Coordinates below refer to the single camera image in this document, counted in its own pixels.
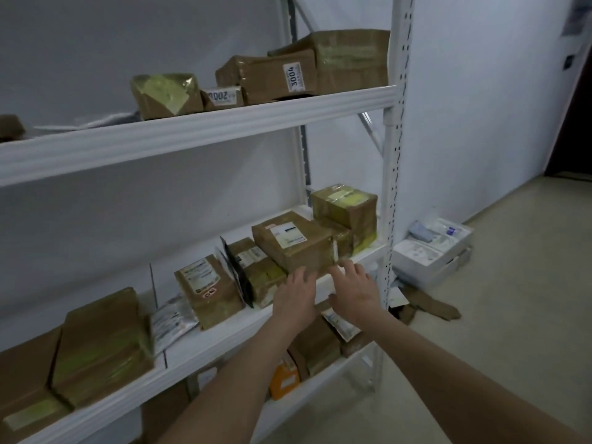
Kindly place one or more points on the person's right hand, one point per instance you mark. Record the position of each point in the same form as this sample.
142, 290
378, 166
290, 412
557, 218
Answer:
358, 298

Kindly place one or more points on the person's left hand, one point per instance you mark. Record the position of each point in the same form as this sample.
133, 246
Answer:
293, 302

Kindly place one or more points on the person's right thumb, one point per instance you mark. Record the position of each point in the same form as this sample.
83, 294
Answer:
335, 304

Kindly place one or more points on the person's left fingers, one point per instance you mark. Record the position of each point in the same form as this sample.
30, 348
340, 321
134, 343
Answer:
300, 279

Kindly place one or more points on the person's left forearm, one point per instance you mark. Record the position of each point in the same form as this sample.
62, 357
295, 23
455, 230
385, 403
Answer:
231, 388

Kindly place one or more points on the person's right forearm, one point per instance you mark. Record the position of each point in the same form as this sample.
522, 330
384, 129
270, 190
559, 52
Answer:
453, 388

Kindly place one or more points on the white printed pouch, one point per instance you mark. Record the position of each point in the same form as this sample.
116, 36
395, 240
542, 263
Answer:
340, 324

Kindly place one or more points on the cardboard box with shipping label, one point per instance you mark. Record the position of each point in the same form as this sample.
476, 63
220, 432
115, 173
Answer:
296, 242

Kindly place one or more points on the narrow taped cardboard box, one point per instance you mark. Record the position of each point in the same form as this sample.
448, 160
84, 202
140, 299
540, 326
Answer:
263, 272

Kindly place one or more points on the brown taped parcel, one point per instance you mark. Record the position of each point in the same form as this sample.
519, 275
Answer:
317, 349

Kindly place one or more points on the black and white pouch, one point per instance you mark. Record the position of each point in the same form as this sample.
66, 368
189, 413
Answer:
238, 272

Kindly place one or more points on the flat taped cardboard box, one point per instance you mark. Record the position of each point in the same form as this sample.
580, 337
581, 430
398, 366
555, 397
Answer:
363, 240

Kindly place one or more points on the cube-shaped taped cardboard box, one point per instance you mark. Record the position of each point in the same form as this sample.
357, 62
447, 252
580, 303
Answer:
344, 203

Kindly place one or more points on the cardboard box with green label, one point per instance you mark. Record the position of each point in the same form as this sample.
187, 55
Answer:
210, 291

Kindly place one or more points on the orange box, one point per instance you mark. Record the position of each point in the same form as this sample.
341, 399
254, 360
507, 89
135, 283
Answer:
283, 379

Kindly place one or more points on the flattened brown cardboard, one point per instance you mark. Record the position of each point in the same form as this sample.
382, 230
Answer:
430, 305

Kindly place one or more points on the white cartons on floor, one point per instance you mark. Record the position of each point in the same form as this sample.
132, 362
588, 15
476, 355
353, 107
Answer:
432, 252

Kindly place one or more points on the white plastic mailer bag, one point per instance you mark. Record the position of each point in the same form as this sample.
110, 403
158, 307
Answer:
173, 323

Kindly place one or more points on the white metal shelf rack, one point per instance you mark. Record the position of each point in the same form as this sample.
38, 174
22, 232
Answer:
194, 129

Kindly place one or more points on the small labelled cardboard box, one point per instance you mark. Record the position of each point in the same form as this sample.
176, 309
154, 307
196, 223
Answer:
224, 97

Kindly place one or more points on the cardboard box with white label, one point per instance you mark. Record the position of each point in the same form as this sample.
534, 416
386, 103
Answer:
259, 78

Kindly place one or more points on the tall taped cardboard box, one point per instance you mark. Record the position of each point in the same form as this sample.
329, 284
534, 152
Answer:
104, 346

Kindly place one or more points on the large taped cardboard box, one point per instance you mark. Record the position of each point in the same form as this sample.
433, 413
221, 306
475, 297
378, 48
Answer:
351, 60

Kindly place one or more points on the shiny taped cardboard box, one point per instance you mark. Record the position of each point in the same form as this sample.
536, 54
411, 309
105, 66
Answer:
164, 94

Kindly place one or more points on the white flat envelope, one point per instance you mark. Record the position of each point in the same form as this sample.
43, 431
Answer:
92, 122

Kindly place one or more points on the dark door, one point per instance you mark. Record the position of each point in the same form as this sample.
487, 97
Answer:
571, 143

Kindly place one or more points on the plain brown cardboard box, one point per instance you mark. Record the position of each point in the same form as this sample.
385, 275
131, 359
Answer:
25, 369

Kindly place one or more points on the cardboard box with pale label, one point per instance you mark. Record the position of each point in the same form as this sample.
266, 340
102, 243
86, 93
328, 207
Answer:
32, 420

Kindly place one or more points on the small brown cardboard box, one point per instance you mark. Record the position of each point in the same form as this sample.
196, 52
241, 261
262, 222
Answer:
10, 127

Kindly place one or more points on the small dark wall switch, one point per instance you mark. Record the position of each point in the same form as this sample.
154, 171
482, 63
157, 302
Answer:
569, 61

